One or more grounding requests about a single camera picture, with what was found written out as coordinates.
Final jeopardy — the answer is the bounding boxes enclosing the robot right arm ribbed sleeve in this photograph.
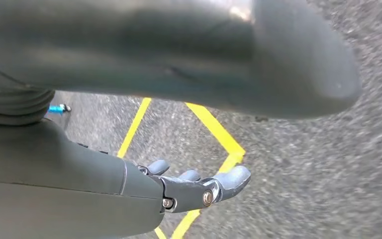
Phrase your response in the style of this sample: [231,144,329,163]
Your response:
[0,57,56,126]

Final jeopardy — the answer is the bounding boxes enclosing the blue steel shelf rack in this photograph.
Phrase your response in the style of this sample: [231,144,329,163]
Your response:
[47,103,72,116]

